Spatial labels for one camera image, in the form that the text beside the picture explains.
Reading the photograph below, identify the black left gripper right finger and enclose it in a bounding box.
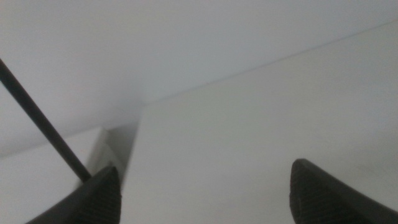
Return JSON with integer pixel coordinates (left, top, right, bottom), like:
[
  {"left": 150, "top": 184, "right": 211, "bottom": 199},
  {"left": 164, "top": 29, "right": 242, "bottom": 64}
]
[{"left": 289, "top": 158, "right": 398, "bottom": 224}]

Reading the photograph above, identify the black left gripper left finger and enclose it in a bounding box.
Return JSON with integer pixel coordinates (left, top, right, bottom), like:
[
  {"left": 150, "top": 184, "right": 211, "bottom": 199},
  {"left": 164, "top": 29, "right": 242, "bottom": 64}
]
[{"left": 26, "top": 166, "right": 122, "bottom": 224}]

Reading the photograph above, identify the thin black pole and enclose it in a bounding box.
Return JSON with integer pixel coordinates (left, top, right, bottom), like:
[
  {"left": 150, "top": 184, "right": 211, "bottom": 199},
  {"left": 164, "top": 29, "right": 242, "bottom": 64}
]
[{"left": 0, "top": 58, "right": 93, "bottom": 184}]

